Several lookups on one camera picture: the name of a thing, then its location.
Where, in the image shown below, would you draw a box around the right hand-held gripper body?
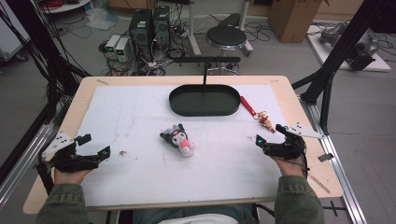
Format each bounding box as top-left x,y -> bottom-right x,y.
262,122 -> 326,161

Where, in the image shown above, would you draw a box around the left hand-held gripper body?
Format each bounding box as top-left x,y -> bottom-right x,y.
41,130 -> 101,174

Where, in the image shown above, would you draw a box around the red strap figure keychain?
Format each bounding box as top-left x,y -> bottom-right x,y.
239,95 -> 277,133

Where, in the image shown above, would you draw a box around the black stand with oval tray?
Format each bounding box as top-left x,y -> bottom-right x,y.
168,56 -> 242,118

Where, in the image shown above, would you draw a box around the black plush doll keychain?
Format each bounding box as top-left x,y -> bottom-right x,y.
159,122 -> 196,159

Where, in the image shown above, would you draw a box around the person's left hand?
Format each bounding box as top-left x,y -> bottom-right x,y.
53,167 -> 92,187

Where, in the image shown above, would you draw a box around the person's right hand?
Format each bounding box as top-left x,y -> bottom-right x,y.
271,155 -> 308,179

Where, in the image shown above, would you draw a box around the white table mat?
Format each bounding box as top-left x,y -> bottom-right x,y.
77,84 -> 302,208

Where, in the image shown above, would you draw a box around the white power supply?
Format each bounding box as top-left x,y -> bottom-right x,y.
115,36 -> 132,63
105,34 -> 122,60

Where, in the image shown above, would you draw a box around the person's white garment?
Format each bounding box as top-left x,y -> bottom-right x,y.
158,213 -> 232,224

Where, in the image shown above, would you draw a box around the black round stool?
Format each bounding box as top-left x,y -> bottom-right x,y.
205,25 -> 249,76

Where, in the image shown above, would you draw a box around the cardboard box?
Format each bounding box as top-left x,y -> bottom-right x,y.
267,0 -> 325,44

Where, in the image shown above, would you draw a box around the white floor board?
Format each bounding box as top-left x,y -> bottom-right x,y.
305,24 -> 392,73

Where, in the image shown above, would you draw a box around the clear plastic bag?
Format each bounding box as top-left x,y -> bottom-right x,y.
85,7 -> 120,32

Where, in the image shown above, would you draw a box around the black computer tower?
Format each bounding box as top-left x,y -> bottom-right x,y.
128,8 -> 154,62
151,5 -> 172,49

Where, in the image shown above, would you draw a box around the white desk legs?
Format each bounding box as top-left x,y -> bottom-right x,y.
186,0 -> 255,57

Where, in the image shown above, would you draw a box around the white round table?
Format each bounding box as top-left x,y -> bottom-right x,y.
39,0 -> 93,14

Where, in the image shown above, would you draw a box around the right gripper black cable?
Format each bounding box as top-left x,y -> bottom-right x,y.
298,141 -> 310,180

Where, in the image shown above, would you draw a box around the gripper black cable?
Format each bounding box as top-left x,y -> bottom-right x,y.
35,151 -> 56,196
298,141 -> 310,180

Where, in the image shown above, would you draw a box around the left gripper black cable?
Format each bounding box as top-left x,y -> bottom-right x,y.
35,151 -> 56,196

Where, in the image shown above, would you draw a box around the aluminium rail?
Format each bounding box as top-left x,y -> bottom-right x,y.
298,94 -> 369,224
0,122 -> 56,210

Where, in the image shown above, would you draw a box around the tangle of floor cables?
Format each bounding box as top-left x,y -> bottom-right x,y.
98,43 -> 189,77

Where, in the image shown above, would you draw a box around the black frame post with cables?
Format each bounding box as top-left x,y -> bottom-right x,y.
0,0 -> 92,126

